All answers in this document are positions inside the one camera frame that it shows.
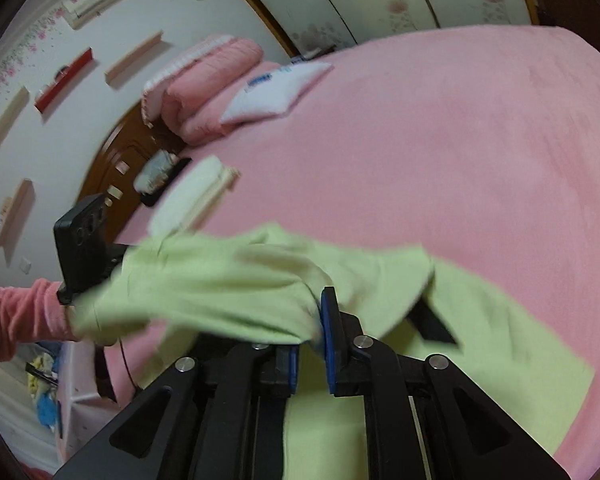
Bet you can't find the grey cloth on black item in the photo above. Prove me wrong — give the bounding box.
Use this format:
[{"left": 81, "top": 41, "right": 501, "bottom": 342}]
[{"left": 140, "top": 157, "right": 193, "bottom": 207}]

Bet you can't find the person's left forearm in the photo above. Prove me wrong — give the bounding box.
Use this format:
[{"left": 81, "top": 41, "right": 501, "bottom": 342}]
[{"left": 0, "top": 280, "right": 78, "bottom": 371}]

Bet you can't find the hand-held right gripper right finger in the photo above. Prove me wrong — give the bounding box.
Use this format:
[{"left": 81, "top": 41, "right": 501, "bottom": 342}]
[{"left": 320, "top": 286, "right": 573, "bottom": 480}]

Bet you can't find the pink folded quilt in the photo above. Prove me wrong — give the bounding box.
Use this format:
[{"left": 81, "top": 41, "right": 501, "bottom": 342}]
[{"left": 141, "top": 34, "right": 265, "bottom": 146}]

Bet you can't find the pale pink lace cloth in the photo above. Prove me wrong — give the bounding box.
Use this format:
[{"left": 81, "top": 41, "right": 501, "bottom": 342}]
[{"left": 57, "top": 340, "right": 116, "bottom": 461}]

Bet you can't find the pink bed blanket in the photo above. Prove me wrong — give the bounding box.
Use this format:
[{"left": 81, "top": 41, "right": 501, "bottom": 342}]
[{"left": 102, "top": 25, "right": 600, "bottom": 480}]

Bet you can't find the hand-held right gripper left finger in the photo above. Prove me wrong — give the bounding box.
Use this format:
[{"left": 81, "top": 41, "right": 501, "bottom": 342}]
[{"left": 52, "top": 342, "right": 301, "bottom": 480}]

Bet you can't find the grey folded cloth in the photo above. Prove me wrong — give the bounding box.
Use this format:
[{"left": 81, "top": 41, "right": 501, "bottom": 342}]
[{"left": 134, "top": 150, "right": 176, "bottom": 193}]

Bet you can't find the green and black hooded jacket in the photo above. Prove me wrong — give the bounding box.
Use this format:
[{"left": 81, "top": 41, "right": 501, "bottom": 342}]
[{"left": 67, "top": 222, "right": 596, "bottom": 480}]

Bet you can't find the red wall shelf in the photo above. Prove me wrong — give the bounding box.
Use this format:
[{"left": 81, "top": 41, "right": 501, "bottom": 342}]
[{"left": 34, "top": 48, "right": 93, "bottom": 113}]

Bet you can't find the wooden headboard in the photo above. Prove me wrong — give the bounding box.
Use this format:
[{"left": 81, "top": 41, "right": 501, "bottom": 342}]
[{"left": 77, "top": 105, "right": 186, "bottom": 246}]

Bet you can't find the blue cloth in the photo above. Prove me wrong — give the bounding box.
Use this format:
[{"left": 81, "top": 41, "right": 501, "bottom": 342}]
[{"left": 36, "top": 392, "right": 61, "bottom": 428}]

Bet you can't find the white printed pillow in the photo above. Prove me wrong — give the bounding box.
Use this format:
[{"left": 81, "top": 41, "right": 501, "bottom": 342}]
[{"left": 219, "top": 61, "right": 335, "bottom": 125}]

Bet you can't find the cream wall shelf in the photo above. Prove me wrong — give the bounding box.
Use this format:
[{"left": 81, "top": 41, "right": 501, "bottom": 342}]
[
  {"left": 104, "top": 31, "right": 164, "bottom": 86},
  {"left": 0, "top": 86, "right": 31, "bottom": 156},
  {"left": 0, "top": 178, "right": 34, "bottom": 248}
]

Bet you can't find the cream folded garment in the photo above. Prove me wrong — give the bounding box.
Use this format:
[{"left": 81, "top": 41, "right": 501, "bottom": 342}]
[{"left": 147, "top": 155, "right": 241, "bottom": 238}]

